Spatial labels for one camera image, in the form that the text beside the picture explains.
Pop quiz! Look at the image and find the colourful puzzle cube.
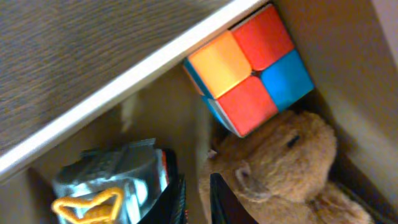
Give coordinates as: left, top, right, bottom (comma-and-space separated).
183, 3, 314, 138

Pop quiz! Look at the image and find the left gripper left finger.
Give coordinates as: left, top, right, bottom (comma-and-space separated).
138, 174, 187, 224

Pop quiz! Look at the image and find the white open cardboard box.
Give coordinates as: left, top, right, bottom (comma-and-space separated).
1, 0, 397, 223

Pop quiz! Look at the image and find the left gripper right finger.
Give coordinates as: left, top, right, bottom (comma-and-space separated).
210, 173, 257, 224

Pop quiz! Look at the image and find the brown plush toy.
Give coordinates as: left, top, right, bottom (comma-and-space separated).
198, 110, 373, 223

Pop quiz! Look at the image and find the red grey toy truck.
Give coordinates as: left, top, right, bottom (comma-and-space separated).
52, 138, 178, 223

